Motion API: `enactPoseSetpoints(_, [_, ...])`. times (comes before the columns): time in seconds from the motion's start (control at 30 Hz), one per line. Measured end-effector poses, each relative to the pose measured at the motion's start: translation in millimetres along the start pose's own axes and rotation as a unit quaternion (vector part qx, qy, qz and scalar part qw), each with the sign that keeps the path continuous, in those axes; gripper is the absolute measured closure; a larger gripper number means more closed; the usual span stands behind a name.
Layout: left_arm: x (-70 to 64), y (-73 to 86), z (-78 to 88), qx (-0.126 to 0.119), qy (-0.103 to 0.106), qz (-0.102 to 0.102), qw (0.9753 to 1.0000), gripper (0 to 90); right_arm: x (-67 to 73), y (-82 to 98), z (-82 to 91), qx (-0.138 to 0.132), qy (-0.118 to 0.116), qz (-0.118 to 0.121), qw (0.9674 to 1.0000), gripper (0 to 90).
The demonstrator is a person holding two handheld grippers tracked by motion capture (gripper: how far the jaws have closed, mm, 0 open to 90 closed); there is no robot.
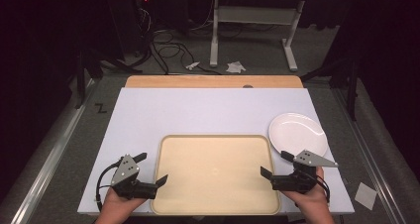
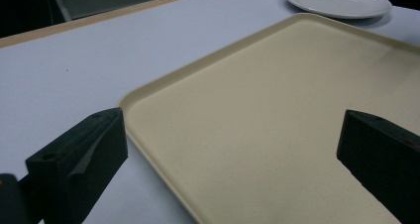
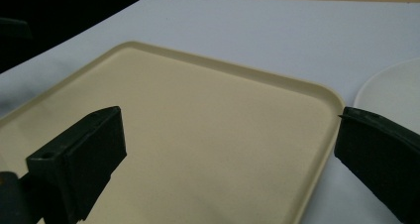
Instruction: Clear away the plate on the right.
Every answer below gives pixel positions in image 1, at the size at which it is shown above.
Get person's left hand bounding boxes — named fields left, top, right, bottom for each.
left=98, top=187, right=148, bottom=219

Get white metal desk frame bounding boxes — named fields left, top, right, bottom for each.
left=209, top=0, right=306, bottom=72

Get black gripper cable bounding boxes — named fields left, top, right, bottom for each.
left=95, top=160, right=121, bottom=212
left=308, top=170, right=332, bottom=205

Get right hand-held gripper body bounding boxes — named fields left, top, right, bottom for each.
left=270, top=149, right=340, bottom=194

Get white round plate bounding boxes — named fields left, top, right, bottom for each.
left=267, top=112, right=329, bottom=158

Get dark computer tower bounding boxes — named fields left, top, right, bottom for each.
left=132, top=0, right=155, bottom=58

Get black metal stand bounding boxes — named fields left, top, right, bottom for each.
left=74, top=48, right=104, bottom=110
left=299, top=56, right=362, bottom=122

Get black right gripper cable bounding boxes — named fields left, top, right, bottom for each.
left=308, top=170, right=332, bottom=205

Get person's right hand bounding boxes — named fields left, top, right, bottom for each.
left=281, top=166, right=334, bottom=219

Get metal floor rail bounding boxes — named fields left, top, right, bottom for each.
left=331, top=84, right=408, bottom=224
left=9, top=78, right=97, bottom=224

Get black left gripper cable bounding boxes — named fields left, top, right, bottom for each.
left=95, top=160, right=121, bottom=212

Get large crumpled white paper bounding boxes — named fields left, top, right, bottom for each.
left=225, top=60, right=248, bottom=74

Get pale lavender table board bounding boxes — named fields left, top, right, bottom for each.
left=76, top=86, right=356, bottom=216

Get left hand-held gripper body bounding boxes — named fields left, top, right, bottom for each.
left=110, top=154, right=158, bottom=200

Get flat white paper sheet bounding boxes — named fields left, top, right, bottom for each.
left=354, top=181, right=378, bottom=211

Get beige plastic tray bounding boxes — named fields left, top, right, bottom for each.
left=150, top=134, right=282, bottom=216

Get wooden table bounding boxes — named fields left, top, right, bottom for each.
left=125, top=74, right=304, bottom=89

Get black floor cables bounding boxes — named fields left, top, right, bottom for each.
left=149, top=28, right=223, bottom=76

